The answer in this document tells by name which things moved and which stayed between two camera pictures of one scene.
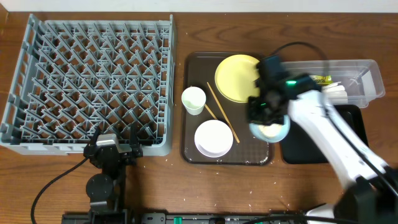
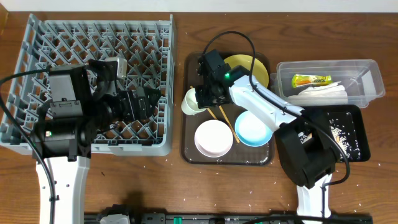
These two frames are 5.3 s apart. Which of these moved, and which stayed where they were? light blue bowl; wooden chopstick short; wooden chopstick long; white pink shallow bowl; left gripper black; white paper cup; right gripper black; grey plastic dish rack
Moved: left gripper black; light blue bowl; right gripper black
Stayed: grey plastic dish rack; white pink shallow bowl; wooden chopstick short; white paper cup; wooden chopstick long
